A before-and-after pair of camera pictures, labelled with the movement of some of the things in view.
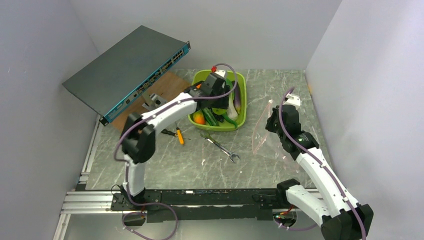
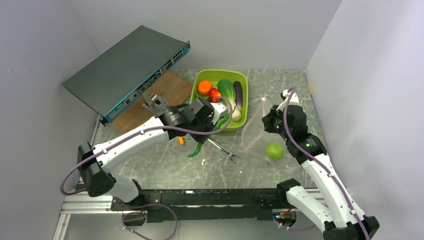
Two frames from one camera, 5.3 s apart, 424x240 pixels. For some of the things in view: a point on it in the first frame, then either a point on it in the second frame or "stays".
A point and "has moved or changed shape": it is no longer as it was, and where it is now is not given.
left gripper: (222, 104) to (201, 138)
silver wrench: (205, 135) stays
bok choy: (231, 111) stays
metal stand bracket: (152, 101) stays
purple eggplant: (237, 99) stays
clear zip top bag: (265, 143) has moved or changed shape
